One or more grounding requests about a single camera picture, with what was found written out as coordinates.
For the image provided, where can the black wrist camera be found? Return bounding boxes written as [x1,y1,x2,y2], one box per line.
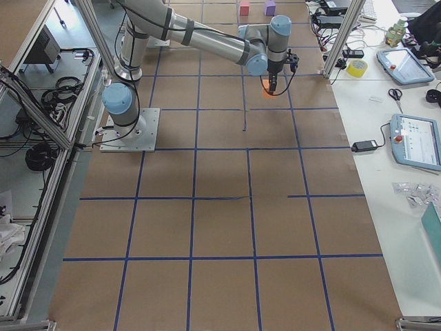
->
[286,48,300,74]

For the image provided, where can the black power brick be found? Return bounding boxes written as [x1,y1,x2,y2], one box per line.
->
[351,140,378,152]

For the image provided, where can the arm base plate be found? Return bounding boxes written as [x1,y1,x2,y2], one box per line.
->
[99,108,161,152]

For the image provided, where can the pink foam block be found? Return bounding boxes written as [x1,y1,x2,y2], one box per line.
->
[239,1,250,17]

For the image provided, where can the white crumpled cloth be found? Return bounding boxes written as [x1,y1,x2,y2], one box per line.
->
[0,191,27,263]

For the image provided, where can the black handled scissors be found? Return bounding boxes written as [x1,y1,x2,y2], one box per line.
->
[388,88,403,114]

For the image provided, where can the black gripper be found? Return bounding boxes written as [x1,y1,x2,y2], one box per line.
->
[267,60,283,94]

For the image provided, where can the yellow tape roll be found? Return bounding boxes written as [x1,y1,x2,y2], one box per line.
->
[347,59,368,78]

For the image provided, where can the purple foam block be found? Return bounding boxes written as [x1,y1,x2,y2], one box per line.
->
[264,0,276,17]

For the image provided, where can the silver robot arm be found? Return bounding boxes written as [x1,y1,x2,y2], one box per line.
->
[102,1,297,141]

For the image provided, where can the orange foam block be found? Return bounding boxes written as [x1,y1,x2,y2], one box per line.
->
[262,79,275,99]

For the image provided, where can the near blue teach pendant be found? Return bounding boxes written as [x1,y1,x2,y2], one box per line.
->
[390,114,440,171]

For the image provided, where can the far blue teach pendant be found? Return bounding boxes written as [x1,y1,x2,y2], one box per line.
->
[376,48,434,85]

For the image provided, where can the aluminium frame post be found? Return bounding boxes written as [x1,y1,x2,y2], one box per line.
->
[322,0,365,79]

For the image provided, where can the blue teach pendant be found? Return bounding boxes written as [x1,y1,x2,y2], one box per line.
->
[390,114,440,171]
[376,48,434,85]

